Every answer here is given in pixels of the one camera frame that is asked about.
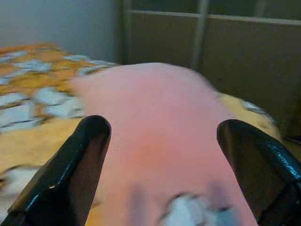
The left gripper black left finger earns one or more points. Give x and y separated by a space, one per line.
58 183

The orange quilt with white pattern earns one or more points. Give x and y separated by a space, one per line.
23 146

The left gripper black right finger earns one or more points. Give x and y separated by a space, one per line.
268 179

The dark wardrobe with sliding doors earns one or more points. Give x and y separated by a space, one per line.
247 58

